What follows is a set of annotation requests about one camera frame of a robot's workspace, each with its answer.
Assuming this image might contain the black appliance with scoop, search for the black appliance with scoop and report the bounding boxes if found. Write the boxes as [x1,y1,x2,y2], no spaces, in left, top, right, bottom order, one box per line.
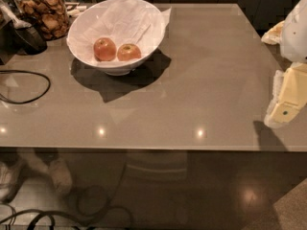
[0,0,47,56]

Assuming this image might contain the glass jar of dried chips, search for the glass jar of dried chips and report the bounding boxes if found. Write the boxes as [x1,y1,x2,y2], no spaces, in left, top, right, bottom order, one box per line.
[14,0,69,40]

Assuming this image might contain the black cable loop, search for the black cable loop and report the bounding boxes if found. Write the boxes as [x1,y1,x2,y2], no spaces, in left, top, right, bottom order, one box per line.
[0,69,52,105]

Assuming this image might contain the black cables under table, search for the black cables under table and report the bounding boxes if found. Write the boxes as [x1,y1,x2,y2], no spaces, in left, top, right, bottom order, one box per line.
[0,163,135,230]

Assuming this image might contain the white bowl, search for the white bowl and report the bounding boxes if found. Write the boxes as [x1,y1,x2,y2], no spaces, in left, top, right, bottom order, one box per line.
[66,0,166,77]

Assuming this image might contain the red apple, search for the red apple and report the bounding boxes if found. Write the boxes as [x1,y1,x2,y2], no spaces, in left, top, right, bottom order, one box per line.
[93,37,117,61]
[117,44,141,61]

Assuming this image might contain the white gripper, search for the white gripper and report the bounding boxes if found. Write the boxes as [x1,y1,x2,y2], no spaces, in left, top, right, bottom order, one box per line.
[261,0,307,128]

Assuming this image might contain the white paper napkin liner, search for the white paper napkin liner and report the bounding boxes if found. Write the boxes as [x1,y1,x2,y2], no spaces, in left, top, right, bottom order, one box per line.
[67,0,173,64]

